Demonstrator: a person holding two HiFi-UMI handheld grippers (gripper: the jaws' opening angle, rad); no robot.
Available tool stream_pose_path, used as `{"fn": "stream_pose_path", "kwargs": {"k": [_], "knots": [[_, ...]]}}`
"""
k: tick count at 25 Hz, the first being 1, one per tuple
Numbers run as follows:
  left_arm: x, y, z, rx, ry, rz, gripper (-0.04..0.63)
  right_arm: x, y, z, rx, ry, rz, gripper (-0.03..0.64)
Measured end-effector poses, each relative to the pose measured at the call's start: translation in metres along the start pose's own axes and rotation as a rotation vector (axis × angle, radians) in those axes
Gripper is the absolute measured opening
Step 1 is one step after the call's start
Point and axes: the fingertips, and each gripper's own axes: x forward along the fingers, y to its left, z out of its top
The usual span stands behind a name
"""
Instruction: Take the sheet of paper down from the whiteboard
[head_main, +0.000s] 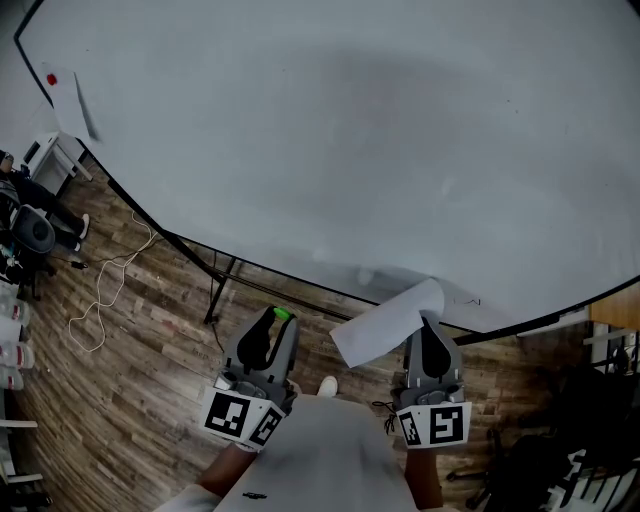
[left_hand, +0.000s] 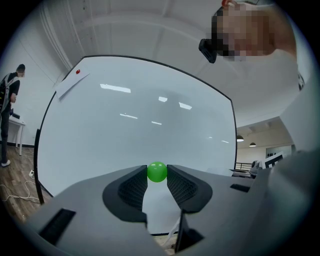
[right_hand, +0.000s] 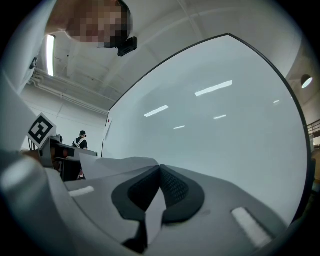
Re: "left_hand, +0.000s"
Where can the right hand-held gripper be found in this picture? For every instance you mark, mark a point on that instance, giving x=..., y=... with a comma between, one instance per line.
x=295, y=180

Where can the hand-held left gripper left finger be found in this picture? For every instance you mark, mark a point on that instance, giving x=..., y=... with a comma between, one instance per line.
x=130, y=187

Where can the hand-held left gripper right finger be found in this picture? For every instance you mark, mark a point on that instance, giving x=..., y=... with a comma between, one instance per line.
x=186, y=187

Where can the green ball magnet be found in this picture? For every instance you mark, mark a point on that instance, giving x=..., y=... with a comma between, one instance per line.
x=157, y=172

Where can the black-framed whiteboard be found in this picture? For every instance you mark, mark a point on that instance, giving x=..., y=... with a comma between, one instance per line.
x=135, y=130

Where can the white sheet of paper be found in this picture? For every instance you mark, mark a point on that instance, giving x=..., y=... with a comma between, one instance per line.
x=71, y=83

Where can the black metal railing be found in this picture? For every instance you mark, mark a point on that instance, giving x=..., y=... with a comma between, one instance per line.
x=243, y=167

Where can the black pendant lamp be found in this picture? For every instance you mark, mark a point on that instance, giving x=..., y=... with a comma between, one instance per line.
x=240, y=138
x=252, y=144

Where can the white power strip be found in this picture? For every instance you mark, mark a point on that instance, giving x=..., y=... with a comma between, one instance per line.
x=31, y=173

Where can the person's white shirt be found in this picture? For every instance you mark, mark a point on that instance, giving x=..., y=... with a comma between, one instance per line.
x=262, y=82

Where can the white table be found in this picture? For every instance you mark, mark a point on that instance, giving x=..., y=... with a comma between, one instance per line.
x=18, y=130

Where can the black box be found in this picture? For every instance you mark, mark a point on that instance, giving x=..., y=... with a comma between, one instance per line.
x=15, y=115

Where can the red hair clip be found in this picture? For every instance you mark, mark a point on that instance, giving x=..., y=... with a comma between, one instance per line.
x=226, y=2

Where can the white dome camera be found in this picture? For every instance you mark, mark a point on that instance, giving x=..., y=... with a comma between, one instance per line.
x=256, y=167

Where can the black head-worn camera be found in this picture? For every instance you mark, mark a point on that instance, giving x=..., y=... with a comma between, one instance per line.
x=207, y=50

